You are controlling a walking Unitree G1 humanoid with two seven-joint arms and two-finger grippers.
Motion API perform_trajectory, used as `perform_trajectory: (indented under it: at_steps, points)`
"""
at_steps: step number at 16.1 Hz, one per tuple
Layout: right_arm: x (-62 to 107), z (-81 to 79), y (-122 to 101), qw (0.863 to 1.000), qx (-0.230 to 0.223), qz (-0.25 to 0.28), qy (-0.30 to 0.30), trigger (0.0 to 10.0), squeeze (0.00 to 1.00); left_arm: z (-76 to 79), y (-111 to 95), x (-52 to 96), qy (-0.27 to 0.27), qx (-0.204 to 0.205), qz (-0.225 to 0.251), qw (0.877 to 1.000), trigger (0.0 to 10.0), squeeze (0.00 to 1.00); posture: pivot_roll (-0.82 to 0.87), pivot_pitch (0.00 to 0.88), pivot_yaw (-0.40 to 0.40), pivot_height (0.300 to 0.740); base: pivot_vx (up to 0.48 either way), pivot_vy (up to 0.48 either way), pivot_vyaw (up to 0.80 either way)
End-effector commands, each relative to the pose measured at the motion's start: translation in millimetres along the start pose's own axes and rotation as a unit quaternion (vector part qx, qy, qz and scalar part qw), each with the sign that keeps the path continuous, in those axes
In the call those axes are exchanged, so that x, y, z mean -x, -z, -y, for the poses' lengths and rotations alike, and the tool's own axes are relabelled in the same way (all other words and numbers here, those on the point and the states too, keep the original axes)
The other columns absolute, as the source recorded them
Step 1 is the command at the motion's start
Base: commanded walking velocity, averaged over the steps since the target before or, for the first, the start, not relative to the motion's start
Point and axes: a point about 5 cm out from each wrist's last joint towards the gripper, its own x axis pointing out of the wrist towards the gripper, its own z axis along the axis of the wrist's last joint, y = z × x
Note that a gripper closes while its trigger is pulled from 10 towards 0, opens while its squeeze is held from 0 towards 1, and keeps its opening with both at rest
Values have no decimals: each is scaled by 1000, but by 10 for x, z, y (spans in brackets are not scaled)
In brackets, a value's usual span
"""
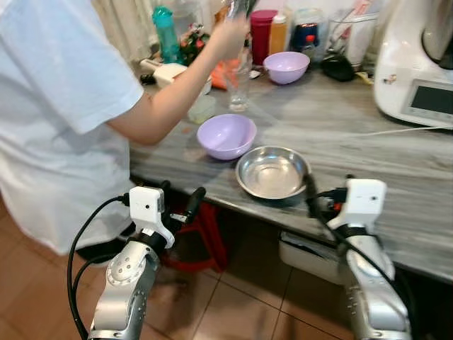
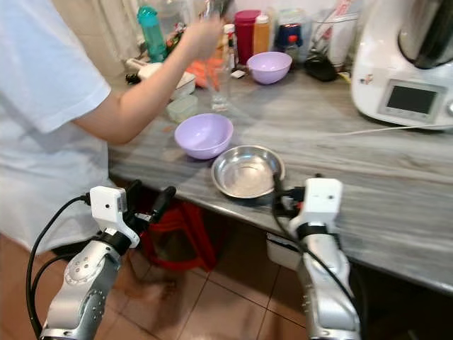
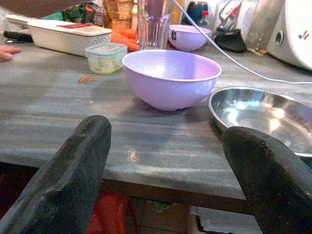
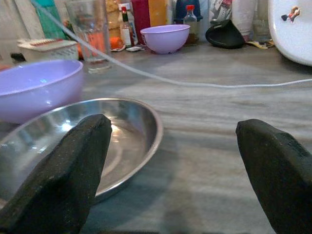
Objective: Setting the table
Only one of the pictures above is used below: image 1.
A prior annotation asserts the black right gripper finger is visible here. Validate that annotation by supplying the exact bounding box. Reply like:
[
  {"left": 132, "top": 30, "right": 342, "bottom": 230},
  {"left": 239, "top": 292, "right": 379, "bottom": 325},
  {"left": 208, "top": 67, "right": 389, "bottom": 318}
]
[{"left": 303, "top": 172, "right": 321, "bottom": 217}]

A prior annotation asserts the stainless steel bowl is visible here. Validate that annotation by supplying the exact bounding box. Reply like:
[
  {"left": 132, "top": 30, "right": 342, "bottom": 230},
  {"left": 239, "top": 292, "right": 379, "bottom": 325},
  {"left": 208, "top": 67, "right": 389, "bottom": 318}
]
[{"left": 236, "top": 146, "right": 311, "bottom": 203}]

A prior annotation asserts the cracker jar with red lid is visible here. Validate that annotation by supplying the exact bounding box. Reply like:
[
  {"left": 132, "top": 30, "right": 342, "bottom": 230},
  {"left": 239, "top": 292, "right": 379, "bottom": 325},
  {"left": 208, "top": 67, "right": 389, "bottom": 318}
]
[{"left": 215, "top": 0, "right": 260, "bottom": 22}]

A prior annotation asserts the person's right hand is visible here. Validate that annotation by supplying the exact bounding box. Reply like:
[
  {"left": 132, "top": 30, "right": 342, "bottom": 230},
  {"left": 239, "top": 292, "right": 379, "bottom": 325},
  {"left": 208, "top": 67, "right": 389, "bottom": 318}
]
[{"left": 214, "top": 15, "right": 251, "bottom": 62}]

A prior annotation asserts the red plastic stool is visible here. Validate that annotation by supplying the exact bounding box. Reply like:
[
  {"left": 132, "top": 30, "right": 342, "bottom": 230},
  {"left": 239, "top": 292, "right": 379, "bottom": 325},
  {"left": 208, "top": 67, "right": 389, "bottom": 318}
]
[{"left": 159, "top": 202, "right": 228, "bottom": 274}]

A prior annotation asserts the white storage box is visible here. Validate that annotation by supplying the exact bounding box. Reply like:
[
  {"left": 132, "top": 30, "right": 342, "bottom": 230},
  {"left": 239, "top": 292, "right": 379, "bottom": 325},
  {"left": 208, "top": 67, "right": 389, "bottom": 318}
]
[{"left": 278, "top": 230, "right": 348, "bottom": 285}]

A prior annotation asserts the large lilac plastic bowl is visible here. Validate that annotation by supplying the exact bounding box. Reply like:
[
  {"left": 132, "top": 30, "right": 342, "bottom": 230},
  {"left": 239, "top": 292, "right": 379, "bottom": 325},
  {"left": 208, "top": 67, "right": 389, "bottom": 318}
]
[{"left": 197, "top": 113, "right": 258, "bottom": 161}]

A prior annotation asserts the small pale green container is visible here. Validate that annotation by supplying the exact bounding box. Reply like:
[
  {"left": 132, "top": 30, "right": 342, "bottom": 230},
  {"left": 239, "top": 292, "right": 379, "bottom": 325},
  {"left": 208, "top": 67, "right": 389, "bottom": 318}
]
[{"left": 188, "top": 96, "right": 217, "bottom": 125}]

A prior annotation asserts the clear drinking glass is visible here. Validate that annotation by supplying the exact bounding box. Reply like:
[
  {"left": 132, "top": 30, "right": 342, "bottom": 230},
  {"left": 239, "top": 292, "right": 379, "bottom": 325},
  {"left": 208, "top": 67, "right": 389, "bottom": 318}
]
[{"left": 228, "top": 48, "right": 253, "bottom": 113}]

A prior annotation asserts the black pouch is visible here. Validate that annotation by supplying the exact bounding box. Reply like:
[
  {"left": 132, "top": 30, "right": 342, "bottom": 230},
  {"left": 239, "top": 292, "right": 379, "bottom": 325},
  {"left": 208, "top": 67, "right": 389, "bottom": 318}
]
[{"left": 321, "top": 55, "right": 357, "bottom": 82}]

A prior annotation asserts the small lilac plastic bowl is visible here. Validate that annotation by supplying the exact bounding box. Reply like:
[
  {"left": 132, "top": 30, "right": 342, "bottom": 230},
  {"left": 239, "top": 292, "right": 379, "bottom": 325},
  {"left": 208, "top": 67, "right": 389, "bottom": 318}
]
[{"left": 263, "top": 51, "right": 311, "bottom": 86}]

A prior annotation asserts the person in white t-shirt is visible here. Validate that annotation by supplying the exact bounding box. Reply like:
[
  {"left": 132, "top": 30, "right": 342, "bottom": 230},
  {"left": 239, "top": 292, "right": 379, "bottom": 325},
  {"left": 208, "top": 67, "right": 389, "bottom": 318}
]
[{"left": 0, "top": 0, "right": 147, "bottom": 254}]

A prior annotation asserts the green snack bag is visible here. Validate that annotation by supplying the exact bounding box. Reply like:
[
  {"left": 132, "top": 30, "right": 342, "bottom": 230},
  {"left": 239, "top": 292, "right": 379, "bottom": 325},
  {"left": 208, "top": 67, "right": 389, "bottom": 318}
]
[{"left": 180, "top": 24, "right": 210, "bottom": 64}]

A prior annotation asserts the teal water bottle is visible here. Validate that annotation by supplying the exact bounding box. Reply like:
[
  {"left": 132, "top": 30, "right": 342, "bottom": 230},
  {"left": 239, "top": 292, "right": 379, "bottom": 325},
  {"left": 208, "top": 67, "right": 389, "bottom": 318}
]
[{"left": 152, "top": 6, "right": 182, "bottom": 64}]

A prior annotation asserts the white kitchen cooking machine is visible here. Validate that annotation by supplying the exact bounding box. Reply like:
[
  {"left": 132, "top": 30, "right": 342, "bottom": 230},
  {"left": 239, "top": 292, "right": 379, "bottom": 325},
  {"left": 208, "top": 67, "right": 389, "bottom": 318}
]
[{"left": 373, "top": 0, "right": 453, "bottom": 129}]

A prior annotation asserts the orange bottle with white cap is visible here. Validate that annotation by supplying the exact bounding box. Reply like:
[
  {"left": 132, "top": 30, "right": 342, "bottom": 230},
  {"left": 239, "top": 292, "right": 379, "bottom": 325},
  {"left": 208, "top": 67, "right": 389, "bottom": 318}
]
[{"left": 269, "top": 13, "right": 289, "bottom": 56}]

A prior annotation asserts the dark red tumbler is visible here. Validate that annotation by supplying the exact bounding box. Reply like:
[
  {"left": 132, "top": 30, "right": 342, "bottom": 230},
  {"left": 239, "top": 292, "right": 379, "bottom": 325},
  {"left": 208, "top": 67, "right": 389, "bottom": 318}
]
[{"left": 249, "top": 9, "right": 278, "bottom": 66}]

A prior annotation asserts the beige curtain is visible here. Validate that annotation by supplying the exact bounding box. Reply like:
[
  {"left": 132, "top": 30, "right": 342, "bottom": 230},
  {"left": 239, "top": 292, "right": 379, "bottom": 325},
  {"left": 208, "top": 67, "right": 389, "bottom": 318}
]
[{"left": 92, "top": 0, "right": 161, "bottom": 64}]

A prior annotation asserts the clear jar with white lid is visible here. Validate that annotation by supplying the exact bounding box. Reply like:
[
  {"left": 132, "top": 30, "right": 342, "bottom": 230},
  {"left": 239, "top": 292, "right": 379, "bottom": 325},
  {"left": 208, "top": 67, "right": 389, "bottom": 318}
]
[{"left": 172, "top": 0, "right": 203, "bottom": 33}]

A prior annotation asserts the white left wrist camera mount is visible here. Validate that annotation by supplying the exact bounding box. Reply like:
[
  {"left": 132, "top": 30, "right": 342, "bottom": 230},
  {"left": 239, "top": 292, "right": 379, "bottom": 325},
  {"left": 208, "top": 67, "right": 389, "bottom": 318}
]
[{"left": 129, "top": 186, "right": 176, "bottom": 249}]

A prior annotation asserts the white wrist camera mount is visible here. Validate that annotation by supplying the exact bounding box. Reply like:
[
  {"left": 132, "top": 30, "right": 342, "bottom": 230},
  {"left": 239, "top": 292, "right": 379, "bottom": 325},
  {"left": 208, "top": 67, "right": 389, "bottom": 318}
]
[
  {"left": 129, "top": 186, "right": 176, "bottom": 249},
  {"left": 328, "top": 178, "right": 388, "bottom": 239}
]

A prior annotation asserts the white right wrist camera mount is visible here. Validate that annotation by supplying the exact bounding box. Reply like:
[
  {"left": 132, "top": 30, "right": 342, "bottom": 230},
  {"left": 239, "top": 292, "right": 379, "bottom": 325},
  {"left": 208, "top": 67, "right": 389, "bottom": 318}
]
[{"left": 328, "top": 178, "right": 388, "bottom": 239}]

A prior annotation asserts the white charging cable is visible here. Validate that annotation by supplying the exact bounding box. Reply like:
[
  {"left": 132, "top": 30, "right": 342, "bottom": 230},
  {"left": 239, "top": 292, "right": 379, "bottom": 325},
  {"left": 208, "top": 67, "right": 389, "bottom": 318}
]
[{"left": 354, "top": 125, "right": 453, "bottom": 137}]

